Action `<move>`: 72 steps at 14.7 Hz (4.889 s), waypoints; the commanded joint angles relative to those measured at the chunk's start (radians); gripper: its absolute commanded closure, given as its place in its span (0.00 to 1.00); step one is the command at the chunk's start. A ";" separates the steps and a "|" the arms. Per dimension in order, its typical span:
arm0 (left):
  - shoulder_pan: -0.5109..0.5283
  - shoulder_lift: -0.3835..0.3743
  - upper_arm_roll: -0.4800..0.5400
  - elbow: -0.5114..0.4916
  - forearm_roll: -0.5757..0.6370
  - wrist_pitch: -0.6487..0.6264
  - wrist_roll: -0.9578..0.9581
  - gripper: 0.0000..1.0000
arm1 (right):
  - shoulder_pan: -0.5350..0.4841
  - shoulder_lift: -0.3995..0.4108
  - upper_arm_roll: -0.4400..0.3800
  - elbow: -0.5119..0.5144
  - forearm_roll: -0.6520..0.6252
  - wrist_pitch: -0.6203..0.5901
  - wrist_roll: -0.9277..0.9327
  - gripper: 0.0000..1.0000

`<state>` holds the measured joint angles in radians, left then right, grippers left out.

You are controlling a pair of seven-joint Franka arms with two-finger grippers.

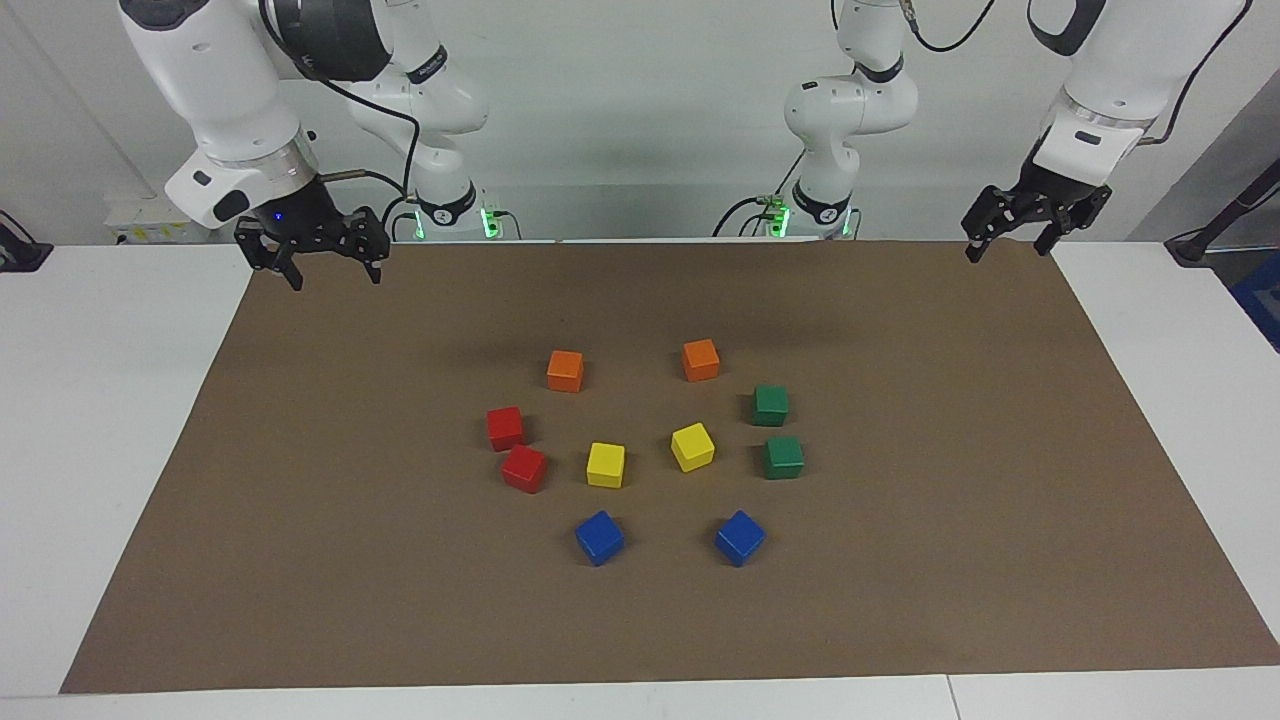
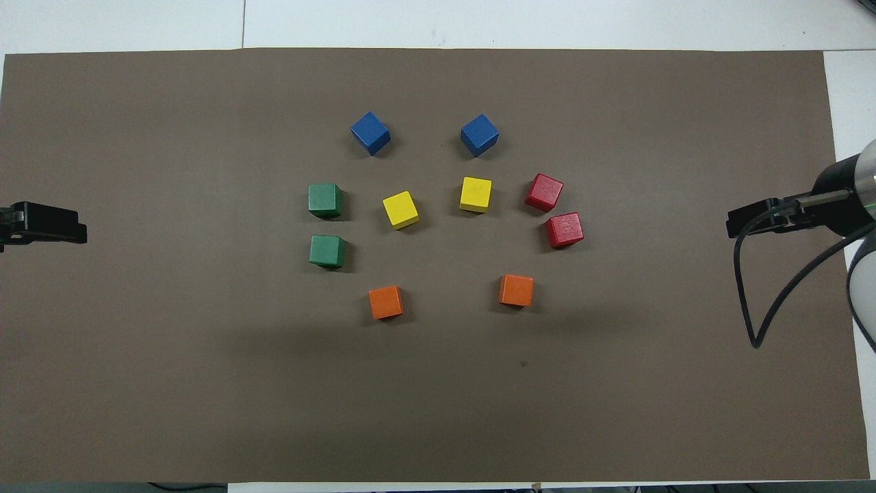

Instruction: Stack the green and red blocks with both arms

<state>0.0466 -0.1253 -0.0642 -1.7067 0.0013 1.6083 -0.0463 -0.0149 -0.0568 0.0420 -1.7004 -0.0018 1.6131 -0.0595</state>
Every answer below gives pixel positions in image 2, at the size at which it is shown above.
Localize brown paper table mat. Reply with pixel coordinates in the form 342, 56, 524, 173
0, 47, 871, 484

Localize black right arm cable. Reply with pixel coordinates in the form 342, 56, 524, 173
733, 192, 876, 350

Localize orange wooden cube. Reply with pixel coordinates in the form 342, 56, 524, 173
368, 285, 404, 320
498, 274, 534, 308

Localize yellow wooden cube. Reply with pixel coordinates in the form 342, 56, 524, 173
382, 190, 420, 230
459, 176, 493, 214

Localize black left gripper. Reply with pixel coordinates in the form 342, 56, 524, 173
0, 201, 88, 253

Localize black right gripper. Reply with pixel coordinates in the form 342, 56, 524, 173
727, 197, 812, 238

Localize thin black floor cable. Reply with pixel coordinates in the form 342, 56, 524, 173
147, 481, 228, 492

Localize red wooden cube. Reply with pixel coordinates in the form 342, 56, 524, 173
524, 173, 565, 213
545, 212, 585, 249

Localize green wooden cube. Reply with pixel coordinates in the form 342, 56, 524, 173
309, 234, 346, 269
307, 182, 344, 220

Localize blue wooden cube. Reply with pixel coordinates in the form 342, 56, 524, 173
460, 113, 500, 159
350, 111, 391, 157

